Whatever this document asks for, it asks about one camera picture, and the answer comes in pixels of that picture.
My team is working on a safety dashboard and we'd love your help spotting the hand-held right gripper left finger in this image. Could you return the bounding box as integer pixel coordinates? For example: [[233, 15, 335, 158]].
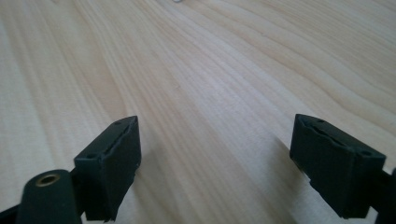
[[74, 115, 142, 222]]

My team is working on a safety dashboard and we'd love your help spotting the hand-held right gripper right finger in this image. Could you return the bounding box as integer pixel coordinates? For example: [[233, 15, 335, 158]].
[[290, 113, 387, 219]]

